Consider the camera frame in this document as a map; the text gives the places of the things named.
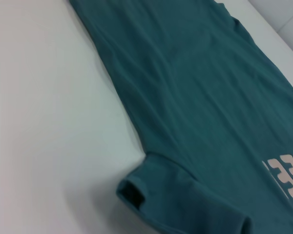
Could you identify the teal T-shirt with FREE print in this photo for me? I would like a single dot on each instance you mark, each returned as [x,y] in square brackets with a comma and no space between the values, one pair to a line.
[197,109]

